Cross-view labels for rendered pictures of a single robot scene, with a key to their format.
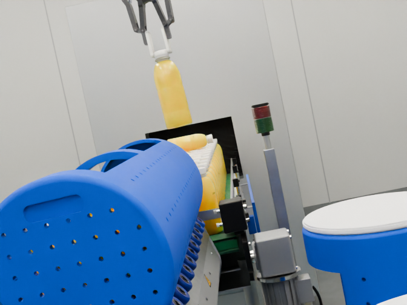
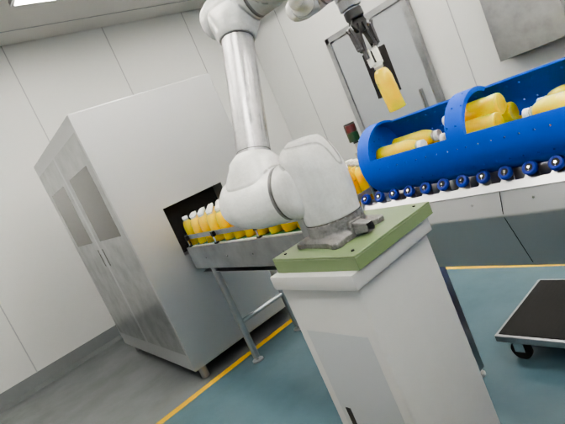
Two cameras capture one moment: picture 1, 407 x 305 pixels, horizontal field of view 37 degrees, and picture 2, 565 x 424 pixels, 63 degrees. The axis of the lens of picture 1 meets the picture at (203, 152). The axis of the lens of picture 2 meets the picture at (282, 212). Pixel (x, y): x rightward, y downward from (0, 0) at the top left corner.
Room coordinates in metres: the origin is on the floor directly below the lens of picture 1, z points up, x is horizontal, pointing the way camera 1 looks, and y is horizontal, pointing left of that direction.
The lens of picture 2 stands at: (0.51, 1.67, 1.34)
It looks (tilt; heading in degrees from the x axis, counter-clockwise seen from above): 9 degrees down; 322
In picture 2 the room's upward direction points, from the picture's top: 24 degrees counter-clockwise
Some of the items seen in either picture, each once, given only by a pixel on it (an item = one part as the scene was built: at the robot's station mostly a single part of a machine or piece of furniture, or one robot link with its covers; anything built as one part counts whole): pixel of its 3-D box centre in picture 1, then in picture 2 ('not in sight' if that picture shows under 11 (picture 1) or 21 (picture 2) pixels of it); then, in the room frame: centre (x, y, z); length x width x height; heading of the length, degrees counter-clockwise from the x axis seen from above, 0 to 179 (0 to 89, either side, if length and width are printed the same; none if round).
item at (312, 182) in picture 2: not in sight; (314, 177); (1.39, 0.85, 1.21); 0.18 x 0.16 x 0.22; 18
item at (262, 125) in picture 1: (263, 124); (353, 136); (2.14, -0.22, 1.18); 0.06 x 0.06 x 0.05
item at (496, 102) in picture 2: not in sight; (473, 112); (1.27, 0.19, 1.16); 0.19 x 0.07 x 0.07; 177
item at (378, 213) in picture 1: (376, 211); not in sight; (1.13, -0.29, 1.03); 0.28 x 0.28 x 0.01
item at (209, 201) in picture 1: (206, 203); not in sight; (1.89, 0.02, 1.00); 0.07 x 0.07 x 0.19
